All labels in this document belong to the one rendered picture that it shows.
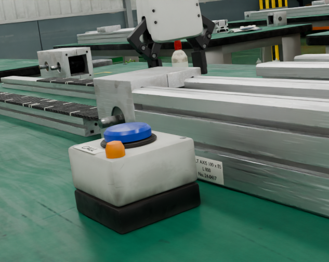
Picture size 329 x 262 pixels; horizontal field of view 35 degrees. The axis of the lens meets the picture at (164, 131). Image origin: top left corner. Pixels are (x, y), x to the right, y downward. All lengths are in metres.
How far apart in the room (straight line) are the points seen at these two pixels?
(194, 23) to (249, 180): 0.46
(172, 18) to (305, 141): 0.49
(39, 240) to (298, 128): 0.22
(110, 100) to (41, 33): 11.46
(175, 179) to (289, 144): 0.09
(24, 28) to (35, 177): 11.37
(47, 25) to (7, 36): 0.93
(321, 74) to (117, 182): 0.31
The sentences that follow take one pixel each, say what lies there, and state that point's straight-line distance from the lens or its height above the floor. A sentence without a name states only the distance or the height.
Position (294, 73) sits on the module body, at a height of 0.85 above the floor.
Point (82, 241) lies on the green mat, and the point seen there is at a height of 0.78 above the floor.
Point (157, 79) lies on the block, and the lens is 0.60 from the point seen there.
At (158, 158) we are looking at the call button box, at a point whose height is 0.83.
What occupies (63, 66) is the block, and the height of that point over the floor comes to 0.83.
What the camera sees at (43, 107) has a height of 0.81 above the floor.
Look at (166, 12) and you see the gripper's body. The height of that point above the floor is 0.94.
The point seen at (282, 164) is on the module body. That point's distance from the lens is 0.44.
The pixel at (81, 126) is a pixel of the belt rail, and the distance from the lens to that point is 0.81.
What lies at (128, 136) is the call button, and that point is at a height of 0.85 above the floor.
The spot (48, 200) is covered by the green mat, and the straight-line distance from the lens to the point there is 0.53.
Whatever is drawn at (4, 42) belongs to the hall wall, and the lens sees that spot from 11.84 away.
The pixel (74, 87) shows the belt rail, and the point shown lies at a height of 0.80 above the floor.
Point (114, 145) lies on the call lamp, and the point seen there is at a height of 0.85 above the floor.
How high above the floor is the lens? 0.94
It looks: 12 degrees down
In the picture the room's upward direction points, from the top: 7 degrees counter-clockwise
